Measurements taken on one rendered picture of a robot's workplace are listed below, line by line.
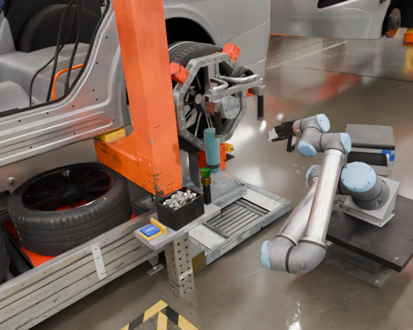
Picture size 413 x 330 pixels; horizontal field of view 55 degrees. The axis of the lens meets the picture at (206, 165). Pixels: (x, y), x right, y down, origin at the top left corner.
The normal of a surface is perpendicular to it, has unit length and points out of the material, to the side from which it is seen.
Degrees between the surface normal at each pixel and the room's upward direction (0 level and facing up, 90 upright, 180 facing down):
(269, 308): 0
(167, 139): 90
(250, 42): 90
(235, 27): 90
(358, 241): 0
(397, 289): 0
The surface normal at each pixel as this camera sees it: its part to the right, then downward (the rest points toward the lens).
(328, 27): -0.43, 0.69
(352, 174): -0.49, -0.39
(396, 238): -0.07, -0.89
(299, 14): -0.72, 0.35
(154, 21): 0.66, 0.29
